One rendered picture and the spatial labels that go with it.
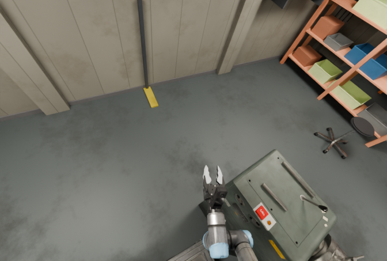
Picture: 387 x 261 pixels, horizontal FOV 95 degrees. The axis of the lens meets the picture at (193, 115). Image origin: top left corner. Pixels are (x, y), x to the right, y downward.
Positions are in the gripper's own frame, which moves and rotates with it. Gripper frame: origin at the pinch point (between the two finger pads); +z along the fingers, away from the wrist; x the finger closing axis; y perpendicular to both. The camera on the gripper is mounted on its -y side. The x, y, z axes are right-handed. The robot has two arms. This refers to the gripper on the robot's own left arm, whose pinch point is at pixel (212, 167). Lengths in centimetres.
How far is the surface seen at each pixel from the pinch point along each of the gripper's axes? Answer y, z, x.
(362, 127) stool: 74, 95, 261
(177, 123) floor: 152, 124, 4
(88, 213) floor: 164, 1, -92
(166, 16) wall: 30, 202, -30
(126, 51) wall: 76, 181, -78
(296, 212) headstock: 28, -17, 64
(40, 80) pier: 99, 132, -167
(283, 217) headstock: 29, -19, 54
